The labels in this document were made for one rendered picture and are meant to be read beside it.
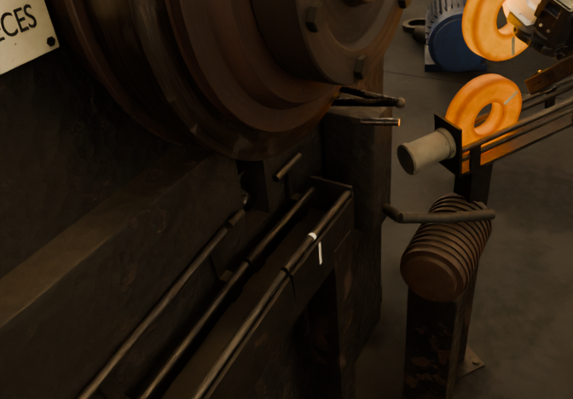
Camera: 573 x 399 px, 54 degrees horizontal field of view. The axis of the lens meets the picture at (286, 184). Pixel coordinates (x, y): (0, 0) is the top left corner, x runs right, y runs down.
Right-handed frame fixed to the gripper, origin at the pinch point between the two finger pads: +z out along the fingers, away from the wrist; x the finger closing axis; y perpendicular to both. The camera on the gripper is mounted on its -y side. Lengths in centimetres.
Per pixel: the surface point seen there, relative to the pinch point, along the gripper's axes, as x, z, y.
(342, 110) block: 29.4, -0.6, -12.4
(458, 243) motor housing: 12.8, -19.2, -35.8
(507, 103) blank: -3.7, -4.8, -19.4
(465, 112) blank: 6.0, -4.5, -18.2
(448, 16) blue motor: -95, 113, -97
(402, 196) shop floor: -26, 38, -108
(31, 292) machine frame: 77, -25, 3
